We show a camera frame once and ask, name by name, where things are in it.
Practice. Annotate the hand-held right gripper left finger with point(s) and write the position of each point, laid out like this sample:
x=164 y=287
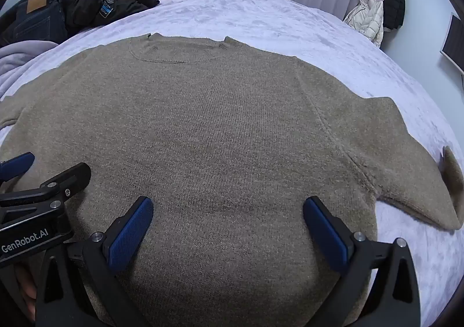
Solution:
x=132 y=231

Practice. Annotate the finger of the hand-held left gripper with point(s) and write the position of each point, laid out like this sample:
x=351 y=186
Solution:
x=20 y=164
x=69 y=178

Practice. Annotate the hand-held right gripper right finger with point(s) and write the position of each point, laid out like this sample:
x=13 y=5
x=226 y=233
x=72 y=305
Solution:
x=326 y=236

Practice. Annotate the brown knit sweater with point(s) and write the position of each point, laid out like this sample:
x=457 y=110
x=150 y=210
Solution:
x=217 y=149

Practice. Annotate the person's left hand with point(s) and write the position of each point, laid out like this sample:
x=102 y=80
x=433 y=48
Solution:
x=26 y=287

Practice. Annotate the light purple cloth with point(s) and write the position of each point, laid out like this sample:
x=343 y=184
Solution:
x=21 y=58

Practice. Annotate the dark blue jeans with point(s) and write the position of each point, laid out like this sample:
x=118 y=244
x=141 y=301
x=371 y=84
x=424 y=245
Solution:
x=32 y=18

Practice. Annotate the lavender bed blanket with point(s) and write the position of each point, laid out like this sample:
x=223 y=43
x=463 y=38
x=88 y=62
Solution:
x=290 y=22

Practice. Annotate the cream puffer jacket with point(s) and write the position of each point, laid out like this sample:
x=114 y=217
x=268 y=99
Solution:
x=366 y=20

